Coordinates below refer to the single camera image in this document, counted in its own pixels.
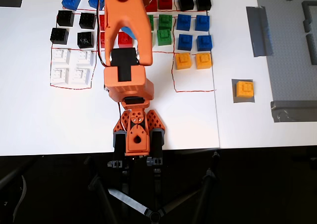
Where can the crumpled grey tape strip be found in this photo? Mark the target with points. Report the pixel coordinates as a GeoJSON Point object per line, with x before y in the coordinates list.
{"type": "Point", "coordinates": [293, 111]}

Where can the yellow building block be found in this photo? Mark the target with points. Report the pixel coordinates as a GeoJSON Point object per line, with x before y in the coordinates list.
{"type": "Point", "coordinates": [245, 89]}
{"type": "Point", "coordinates": [183, 61]}
{"type": "Point", "coordinates": [203, 60]}

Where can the black tripod stand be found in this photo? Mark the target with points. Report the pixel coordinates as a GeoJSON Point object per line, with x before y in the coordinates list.
{"type": "Point", "coordinates": [153, 215]}

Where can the long grey tape strip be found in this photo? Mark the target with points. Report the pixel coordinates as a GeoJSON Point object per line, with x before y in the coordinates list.
{"type": "Point", "coordinates": [260, 32]}

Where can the white building block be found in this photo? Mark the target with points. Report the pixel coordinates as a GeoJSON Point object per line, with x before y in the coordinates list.
{"type": "Point", "coordinates": [59, 56]}
{"type": "Point", "coordinates": [80, 75]}
{"type": "Point", "coordinates": [59, 75]}
{"type": "Point", "coordinates": [84, 58]}

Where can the grey corner brick wall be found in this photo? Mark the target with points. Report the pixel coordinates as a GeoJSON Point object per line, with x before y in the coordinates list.
{"type": "Point", "coordinates": [305, 9]}

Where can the red building block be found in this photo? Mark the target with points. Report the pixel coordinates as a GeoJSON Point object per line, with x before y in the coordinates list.
{"type": "Point", "coordinates": [165, 1]}
{"type": "Point", "coordinates": [123, 40]}
{"type": "Point", "coordinates": [101, 23]}
{"type": "Point", "coordinates": [102, 39]}
{"type": "Point", "coordinates": [153, 4]}

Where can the long grey brick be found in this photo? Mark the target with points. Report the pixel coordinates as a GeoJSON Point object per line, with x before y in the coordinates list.
{"type": "Point", "coordinates": [311, 49]}

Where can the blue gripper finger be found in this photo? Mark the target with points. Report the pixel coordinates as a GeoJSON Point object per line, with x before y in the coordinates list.
{"type": "Point", "coordinates": [129, 32]}

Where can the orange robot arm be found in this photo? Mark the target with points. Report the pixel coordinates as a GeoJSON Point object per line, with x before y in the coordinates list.
{"type": "Point", "coordinates": [123, 11]}

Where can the grey studded baseplate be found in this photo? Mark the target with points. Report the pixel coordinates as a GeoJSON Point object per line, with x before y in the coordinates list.
{"type": "Point", "coordinates": [284, 60]}

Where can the grey square tape marker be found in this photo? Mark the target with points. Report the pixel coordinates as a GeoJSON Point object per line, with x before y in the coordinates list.
{"type": "Point", "coordinates": [244, 100]}

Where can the black building block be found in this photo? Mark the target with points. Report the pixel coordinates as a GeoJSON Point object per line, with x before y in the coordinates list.
{"type": "Point", "coordinates": [65, 18]}
{"type": "Point", "coordinates": [85, 39]}
{"type": "Point", "coordinates": [59, 35]}
{"type": "Point", "coordinates": [87, 20]}
{"type": "Point", "coordinates": [203, 2]}
{"type": "Point", "coordinates": [185, 2]}

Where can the black grey table clamp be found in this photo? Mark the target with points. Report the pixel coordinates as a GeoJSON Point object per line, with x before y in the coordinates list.
{"type": "Point", "coordinates": [156, 142]}
{"type": "Point", "coordinates": [120, 144]}

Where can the orange robot base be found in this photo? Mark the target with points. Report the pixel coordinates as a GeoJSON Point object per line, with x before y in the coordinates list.
{"type": "Point", "coordinates": [136, 139]}

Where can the short grey brick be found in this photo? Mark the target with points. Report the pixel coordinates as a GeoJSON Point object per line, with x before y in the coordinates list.
{"type": "Point", "coordinates": [307, 25]}

